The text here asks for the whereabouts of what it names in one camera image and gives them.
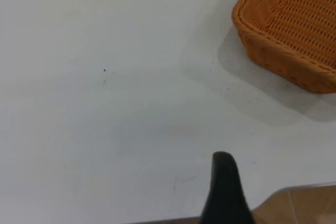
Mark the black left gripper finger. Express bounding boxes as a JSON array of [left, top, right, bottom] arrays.
[[199, 151, 256, 224]]

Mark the orange woven wicker basket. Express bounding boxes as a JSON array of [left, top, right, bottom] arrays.
[[231, 0, 336, 94]]

